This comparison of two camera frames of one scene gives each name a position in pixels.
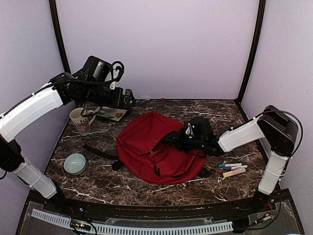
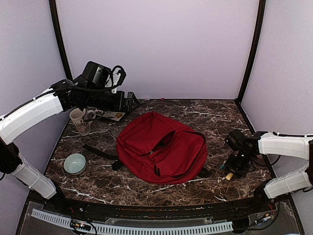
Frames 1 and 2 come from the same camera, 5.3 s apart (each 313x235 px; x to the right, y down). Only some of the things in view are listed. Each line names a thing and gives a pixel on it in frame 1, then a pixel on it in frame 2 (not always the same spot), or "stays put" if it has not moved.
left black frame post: x=55 y=16 stays put
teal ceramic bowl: x=75 y=163 stays put
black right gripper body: x=186 y=143 -> x=237 y=166
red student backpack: x=143 y=153 stays put
